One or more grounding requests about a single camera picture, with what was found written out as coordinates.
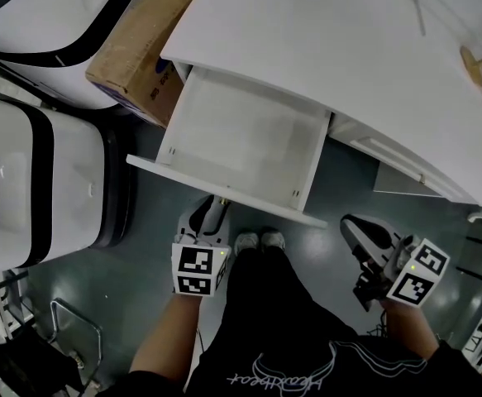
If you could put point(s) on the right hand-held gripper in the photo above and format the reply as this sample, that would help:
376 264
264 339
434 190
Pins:
414 279

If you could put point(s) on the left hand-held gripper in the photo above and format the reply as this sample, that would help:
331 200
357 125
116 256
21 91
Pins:
193 263

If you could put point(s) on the person's right forearm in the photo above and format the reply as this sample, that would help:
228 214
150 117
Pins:
410 329

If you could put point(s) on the person's left forearm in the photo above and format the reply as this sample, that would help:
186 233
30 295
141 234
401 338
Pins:
166 337

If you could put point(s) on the white desk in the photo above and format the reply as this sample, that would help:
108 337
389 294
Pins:
348 56

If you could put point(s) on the person's left white shoe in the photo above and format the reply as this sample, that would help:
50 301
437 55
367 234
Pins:
246 242

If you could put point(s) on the person's white shoe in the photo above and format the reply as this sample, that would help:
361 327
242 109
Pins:
273 239
246 242

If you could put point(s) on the person's right white shoe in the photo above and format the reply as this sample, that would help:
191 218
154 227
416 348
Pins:
273 239

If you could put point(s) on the person's black trousers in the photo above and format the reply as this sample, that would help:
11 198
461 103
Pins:
273 296

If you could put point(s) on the person's black shirt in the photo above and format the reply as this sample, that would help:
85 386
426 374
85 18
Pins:
348 374

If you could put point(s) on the brown cardboard box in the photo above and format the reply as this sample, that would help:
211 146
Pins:
141 48

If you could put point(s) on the white black service robot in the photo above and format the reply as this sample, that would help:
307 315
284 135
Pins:
50 11
17 180

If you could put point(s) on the wooden branch stand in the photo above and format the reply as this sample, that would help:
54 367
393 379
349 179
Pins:
472 66

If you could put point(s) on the small white side table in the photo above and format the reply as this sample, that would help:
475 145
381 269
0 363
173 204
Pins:
1 304

